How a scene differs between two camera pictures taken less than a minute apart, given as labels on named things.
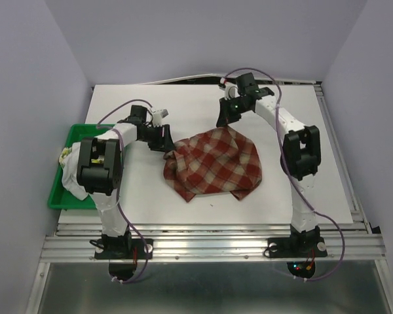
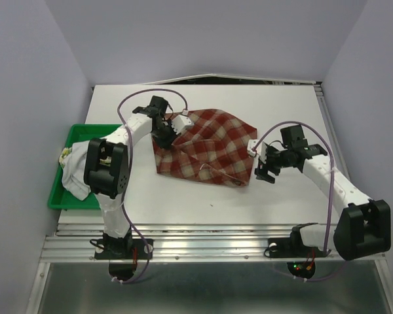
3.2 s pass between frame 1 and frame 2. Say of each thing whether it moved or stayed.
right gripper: moved
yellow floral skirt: stayed
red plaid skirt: moved
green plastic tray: stayed
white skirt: stayed
